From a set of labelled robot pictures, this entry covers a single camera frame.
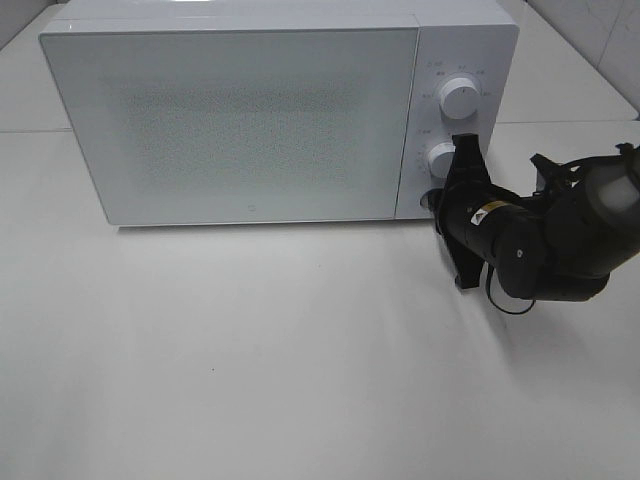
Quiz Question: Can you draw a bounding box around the black cable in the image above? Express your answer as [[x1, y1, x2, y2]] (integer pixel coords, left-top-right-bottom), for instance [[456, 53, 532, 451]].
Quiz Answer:
[[482, 264, 539, 316]]

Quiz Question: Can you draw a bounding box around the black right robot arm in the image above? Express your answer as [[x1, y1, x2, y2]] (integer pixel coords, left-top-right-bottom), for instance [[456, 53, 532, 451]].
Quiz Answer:
[[421, 134, 639, 303]]

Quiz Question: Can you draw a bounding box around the white control knob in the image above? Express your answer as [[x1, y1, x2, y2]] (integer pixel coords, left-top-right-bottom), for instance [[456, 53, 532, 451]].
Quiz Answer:
[[437, 74, 481, 120], [426, 142, 455, 179]]

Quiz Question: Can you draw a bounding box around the white microwave oven body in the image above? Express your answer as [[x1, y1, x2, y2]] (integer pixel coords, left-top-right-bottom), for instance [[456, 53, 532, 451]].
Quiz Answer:
[[39, 1, 519, 221]]

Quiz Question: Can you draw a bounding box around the white microwave door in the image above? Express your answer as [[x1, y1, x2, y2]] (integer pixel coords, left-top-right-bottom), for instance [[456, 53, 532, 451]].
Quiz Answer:
[[40, 28, 418, 226]]

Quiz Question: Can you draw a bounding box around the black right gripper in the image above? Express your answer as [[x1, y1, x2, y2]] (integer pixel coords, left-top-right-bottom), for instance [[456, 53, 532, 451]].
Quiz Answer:
[[429, 133, 525, 265]]

